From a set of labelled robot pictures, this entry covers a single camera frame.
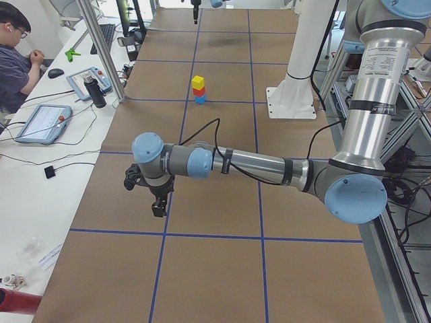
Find blue block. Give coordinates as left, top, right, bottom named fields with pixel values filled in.
left=194, top=94, right=207, bottom=104

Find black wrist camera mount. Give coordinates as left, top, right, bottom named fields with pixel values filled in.
left=123, top=164, right=148, bottom=190

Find black keyboard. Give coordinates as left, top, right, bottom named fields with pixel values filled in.
left=99, top=24, right=115, bottom=52

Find teach pendant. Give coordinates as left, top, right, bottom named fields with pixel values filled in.
left=66, top=67, right=112, bottom=101
left=15, top=104, right=73, bottom=144

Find black water bottle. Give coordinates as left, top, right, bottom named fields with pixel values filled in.
left=81, top=72, right=106, bottom=108

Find small black puck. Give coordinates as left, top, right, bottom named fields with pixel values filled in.
left=44, top=166, right=56, bottom=179

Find aluminium frame post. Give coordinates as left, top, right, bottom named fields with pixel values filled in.
left=76, top=0, right=126, bottom=103

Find black monitor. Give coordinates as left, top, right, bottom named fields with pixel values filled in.
left=116, top=0, right=147, bottom=43

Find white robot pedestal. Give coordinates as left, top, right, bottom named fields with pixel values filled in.
left=266, top=0, right=337, bottom=120

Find red cylinder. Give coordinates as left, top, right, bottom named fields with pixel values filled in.
left=1, top=288, right=42, bottom=315

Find black computer mouse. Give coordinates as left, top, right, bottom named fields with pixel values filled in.
left=48, top=68, right=65, bottom=79

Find red block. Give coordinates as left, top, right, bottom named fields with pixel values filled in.
left=193, top=87, right=206, bottom=98

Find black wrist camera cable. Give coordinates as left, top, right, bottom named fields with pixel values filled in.
left=177, top=117, right=347, bottom=186

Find near teach pendant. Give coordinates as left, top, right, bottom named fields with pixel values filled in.
left=15, top=104, right=73, bottom=144

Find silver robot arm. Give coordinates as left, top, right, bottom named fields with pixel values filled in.
left=190, top=0, right=227, bottom=25
left=124, top=1, right=430, bottom=224

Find seated person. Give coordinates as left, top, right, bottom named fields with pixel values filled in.
left=1, top=1, right=44, bottom=114

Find green plastic tool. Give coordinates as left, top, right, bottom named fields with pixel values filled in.
left=65, top=48, right=81, bottom=63

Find yellow block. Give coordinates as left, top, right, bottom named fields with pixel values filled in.
left=191, top=75, right=205, bottom=90

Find far teach pendant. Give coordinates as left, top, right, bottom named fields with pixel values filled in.
left=66, top=67, right=112, bottom=101

